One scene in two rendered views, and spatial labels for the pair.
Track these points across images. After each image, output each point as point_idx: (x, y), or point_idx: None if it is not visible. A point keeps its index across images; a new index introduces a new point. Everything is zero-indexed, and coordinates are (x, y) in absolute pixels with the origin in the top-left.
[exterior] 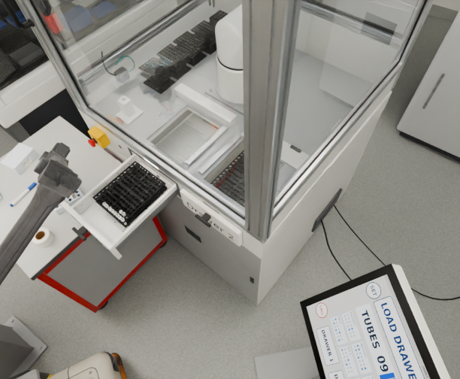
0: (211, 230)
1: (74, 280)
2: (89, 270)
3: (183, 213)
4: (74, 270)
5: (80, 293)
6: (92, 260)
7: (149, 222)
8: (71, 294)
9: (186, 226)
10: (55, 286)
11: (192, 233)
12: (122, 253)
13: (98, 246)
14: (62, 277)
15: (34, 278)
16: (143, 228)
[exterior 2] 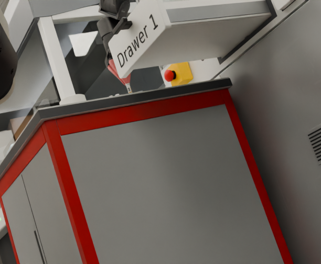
0: None
1: (98, 202)
2: (129, 209)
3: (293, 80)
4: (103, 175)
5: (102, 259)
6: (136, 186)
7: (253, 199)
8: (87, 239)
9: (310, 133)
10: (66, 182)
11: None
12: (198, 233)
13: (152, 162)
14: (82, 173)
15: (43, 116)
16: (243, 208)
